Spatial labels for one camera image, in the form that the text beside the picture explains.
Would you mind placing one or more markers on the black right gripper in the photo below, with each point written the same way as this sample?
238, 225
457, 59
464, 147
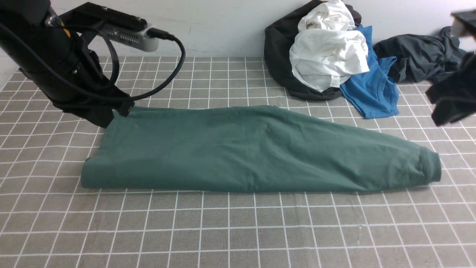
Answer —
455, 97

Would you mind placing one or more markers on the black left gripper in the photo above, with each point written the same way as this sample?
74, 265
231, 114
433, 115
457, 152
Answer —
50, 56

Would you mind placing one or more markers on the green long-sleeved shirt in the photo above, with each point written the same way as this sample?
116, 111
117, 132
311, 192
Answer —
254, 149

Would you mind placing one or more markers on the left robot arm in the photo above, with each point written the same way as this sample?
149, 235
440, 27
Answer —
34, 10

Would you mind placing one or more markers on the blue t-shirt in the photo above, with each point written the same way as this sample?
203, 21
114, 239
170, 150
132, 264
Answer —
374, 94

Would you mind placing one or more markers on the white crumpled shirt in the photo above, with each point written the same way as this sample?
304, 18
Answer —
328, 48

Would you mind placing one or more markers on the black garment under white shirt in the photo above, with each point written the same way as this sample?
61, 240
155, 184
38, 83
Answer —
279, 37

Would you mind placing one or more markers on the dark grey crumpled garment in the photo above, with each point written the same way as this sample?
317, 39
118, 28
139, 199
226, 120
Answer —
422, 57

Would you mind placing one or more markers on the grey checkered tablecloth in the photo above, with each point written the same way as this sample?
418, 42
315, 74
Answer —
49, 221

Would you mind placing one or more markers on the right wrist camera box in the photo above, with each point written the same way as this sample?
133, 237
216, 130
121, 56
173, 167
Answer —
464, 23

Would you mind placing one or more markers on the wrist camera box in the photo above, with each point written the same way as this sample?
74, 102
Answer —
122, 28
464, 23

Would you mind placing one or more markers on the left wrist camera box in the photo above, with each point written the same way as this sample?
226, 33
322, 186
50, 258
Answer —
122, 28

